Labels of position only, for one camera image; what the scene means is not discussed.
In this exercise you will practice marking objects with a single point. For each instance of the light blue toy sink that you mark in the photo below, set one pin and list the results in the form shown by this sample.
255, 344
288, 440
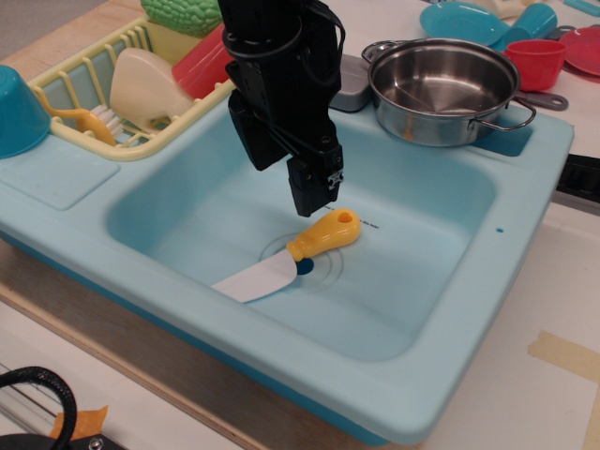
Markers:
378, 336

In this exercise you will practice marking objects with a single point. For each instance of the red plastic plate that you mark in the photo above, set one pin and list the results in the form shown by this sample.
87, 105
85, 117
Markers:
582, 49

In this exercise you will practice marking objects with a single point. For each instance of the teal plastic bowl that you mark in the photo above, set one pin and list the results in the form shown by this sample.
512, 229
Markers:
24, 121

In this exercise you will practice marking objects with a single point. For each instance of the yellow dish drying rack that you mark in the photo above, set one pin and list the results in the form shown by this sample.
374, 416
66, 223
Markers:
84, 80

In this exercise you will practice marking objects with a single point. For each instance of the cream toy item top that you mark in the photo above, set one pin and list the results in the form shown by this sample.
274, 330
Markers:
504, 9

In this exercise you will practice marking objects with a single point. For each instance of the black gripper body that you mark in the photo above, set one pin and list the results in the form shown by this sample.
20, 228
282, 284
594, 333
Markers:
287, 68

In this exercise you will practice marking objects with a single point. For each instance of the teal plastic cup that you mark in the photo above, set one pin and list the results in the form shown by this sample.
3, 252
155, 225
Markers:
536, 21

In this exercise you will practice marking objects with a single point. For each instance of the beige masking tape strip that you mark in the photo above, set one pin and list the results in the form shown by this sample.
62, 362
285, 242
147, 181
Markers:
576, 359

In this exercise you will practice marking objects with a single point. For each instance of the orange tape piece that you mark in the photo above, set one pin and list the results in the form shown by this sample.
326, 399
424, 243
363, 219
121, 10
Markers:
88, 424

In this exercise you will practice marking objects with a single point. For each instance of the teal plastic plate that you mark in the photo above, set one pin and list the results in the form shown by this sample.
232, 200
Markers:
464, 21

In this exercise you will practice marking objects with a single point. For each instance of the stainless steel pot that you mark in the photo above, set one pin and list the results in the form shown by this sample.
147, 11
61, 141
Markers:
441, 92

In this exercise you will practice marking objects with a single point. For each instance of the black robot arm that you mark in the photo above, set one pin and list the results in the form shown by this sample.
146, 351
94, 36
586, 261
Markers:
286, 71

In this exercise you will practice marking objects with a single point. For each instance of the green bumpy toy vegetable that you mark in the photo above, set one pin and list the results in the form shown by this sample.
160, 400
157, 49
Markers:
195, 18

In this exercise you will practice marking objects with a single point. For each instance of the yellow handled toy knife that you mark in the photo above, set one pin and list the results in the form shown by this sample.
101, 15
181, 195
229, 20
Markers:
338, 228

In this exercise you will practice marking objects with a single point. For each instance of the black rail at right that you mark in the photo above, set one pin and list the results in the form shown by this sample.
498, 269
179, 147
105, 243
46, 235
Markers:
580, 178

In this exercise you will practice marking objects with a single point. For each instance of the red plastic cup on table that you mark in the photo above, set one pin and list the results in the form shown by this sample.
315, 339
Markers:
538, 61

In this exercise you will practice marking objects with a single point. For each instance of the grey toy faucet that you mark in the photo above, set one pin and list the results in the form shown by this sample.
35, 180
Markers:
355, 92

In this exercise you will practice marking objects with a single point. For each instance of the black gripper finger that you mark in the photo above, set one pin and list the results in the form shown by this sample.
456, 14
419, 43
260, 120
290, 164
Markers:
262, 149
311, 190

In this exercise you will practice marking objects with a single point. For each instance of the cream plastic pitcher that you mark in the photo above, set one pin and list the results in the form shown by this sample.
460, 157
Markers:
144, 90

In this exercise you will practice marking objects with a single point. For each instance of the grey utensil handle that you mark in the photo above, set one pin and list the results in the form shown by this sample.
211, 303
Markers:
545, 100

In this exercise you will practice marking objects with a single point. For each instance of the orange dish brush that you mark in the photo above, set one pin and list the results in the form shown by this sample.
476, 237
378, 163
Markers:
101, 123

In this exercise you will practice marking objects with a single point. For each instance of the red plastic cup in rack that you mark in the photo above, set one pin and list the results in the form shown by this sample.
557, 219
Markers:
198, 72

